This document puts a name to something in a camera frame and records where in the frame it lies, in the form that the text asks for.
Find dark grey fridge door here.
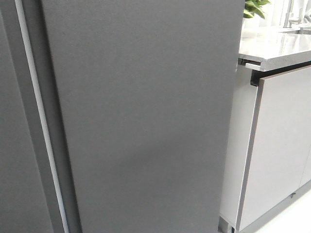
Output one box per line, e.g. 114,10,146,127
0,0,68,233
42,0,244,233

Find light grey cabinet door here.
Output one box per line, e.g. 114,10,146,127
236,66,311,231

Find grey door seal strip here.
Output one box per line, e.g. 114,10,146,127
15,0,69,233

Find light grey cabinet side panel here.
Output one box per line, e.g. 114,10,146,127
220,65,257,226

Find grey stone countertop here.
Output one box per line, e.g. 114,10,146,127
239,24,311,71

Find green potted plant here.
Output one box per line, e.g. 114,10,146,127
243,0,271,19

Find chrome sink faucet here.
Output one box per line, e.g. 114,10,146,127
283,0,304,28

